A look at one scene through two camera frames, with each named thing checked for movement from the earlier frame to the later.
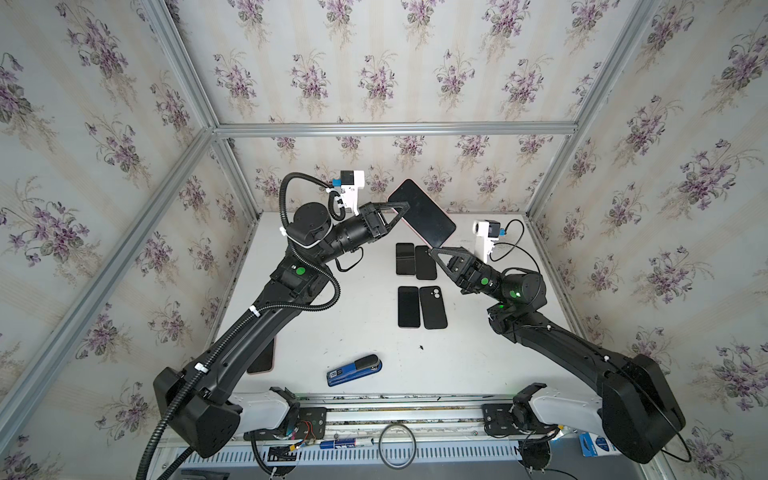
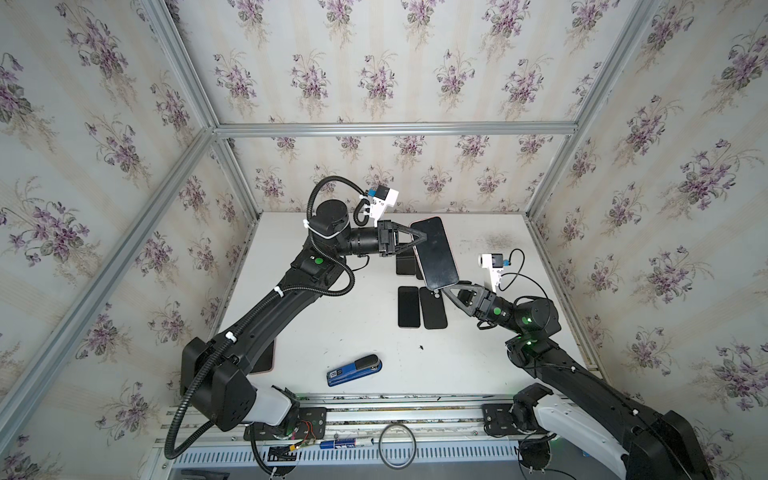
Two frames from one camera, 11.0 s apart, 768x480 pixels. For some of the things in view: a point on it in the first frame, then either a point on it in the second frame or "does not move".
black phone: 265,360 does not move
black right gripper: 459,268 -> 477,300
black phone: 405,258 does not move
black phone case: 433,307 does not move
